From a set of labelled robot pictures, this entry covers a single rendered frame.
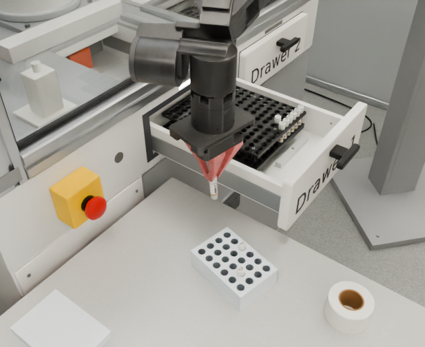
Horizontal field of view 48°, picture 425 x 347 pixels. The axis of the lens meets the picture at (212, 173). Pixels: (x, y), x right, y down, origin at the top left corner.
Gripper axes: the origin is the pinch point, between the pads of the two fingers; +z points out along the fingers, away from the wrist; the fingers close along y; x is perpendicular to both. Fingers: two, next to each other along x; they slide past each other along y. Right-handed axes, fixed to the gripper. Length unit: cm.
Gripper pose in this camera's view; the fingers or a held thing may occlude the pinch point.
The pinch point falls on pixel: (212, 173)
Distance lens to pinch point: 69.5
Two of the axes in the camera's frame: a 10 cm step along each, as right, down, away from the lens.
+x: 6.8, 4.9, -5.4
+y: -7.3, 4.5, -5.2
